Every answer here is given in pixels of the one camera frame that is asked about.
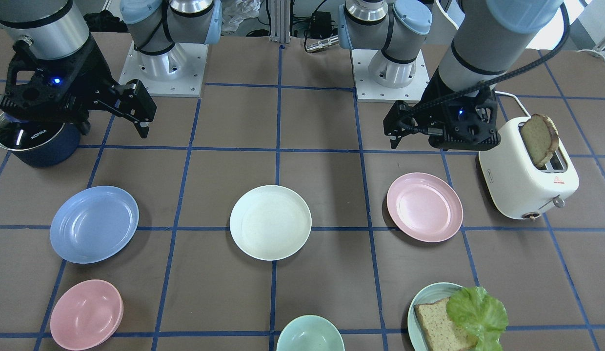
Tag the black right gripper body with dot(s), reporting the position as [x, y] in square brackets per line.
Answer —
[91, 72]

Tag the green lettuce leaf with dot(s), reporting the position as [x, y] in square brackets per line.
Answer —
[474, 310]

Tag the white toaster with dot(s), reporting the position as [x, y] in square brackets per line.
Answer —
[517, 188]

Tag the bread slice in toaster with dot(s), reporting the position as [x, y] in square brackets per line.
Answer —
[541, 139]

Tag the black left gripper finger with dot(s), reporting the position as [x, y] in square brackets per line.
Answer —
[395, 137]
[396, 117]

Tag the blue plate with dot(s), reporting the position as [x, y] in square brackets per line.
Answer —
[94, 224]

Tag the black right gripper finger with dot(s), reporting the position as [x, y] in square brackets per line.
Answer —
[136, 105]
[83, 127]

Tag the white plate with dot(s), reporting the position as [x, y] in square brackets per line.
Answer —
[270, 222]

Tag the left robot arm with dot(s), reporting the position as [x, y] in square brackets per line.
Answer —
[481, 49]

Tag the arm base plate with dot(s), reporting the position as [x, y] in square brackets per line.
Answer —
[178, 73]
[395, 90]

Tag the bread slice on plate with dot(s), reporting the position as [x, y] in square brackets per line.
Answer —
[440, 332]

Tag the pink plate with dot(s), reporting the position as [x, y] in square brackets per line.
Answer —
[425, 207]

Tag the blue saucepan with lid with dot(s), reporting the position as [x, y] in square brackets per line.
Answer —
[37, 143]

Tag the green bowl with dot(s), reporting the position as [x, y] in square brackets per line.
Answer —
[310, 333]

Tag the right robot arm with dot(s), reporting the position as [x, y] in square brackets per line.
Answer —
[57, 28]

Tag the green plate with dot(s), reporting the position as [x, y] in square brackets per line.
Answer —
[429, 294]

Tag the pink bowl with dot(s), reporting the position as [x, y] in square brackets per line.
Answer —
[86, 315]

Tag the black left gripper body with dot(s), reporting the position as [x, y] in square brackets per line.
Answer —
[437, 103]

